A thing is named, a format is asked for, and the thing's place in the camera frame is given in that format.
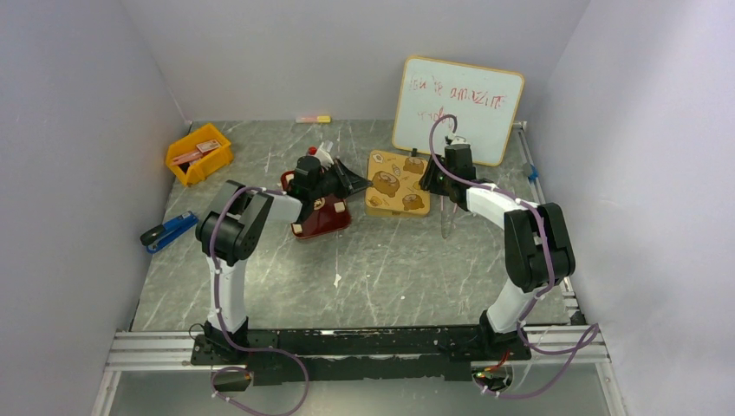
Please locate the yellow pink eraser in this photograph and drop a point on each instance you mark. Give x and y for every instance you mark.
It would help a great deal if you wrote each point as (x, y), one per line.
(319, 119)

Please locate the red rectangular tray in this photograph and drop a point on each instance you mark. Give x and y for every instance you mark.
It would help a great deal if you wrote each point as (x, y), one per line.
(322, 218)

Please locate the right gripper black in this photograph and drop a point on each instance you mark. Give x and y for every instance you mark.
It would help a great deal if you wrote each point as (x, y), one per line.
(434, 180)

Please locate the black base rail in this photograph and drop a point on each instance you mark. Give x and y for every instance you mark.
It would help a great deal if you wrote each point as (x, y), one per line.
(450, 352)

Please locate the whiteboard with yellow frame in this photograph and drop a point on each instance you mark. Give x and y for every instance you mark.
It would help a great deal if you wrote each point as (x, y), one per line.
(477, 103)

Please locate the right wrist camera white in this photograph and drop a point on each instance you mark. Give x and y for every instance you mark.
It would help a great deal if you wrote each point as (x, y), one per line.
(453, 139)

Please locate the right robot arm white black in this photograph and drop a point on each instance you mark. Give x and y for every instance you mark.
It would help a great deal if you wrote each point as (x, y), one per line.
(537, 250)

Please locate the silver box lid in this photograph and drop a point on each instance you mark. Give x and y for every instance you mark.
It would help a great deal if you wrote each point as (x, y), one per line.
(395, 182)

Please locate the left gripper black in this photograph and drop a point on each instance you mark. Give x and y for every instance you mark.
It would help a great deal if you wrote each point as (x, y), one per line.
(354, 182)

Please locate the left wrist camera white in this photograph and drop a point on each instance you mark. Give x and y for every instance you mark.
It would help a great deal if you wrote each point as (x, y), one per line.
(323, 152)

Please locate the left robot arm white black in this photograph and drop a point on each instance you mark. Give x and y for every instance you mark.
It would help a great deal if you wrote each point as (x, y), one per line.
(229, 235)

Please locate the gold chocolate box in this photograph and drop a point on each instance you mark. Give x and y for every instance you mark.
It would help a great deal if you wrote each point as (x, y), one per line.
(385, 213)

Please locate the pink box in bin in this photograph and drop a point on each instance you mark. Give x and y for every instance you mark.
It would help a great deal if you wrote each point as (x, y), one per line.
(201, 149)

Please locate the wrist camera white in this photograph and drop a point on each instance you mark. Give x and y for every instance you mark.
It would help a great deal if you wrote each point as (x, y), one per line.
(323, 152)
(453, 139)

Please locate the blue clip on rail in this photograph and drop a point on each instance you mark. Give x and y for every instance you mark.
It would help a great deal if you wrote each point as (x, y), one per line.
(530, 171)

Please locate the yellow plastic bin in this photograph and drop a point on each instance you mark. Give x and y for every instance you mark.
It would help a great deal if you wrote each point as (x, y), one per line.
(191, 174)

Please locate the pink metal tweezers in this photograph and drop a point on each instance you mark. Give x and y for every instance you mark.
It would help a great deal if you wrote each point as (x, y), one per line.
(448, 211)

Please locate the blue black stapler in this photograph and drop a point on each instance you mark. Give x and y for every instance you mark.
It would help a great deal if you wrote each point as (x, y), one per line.
(161, 235)

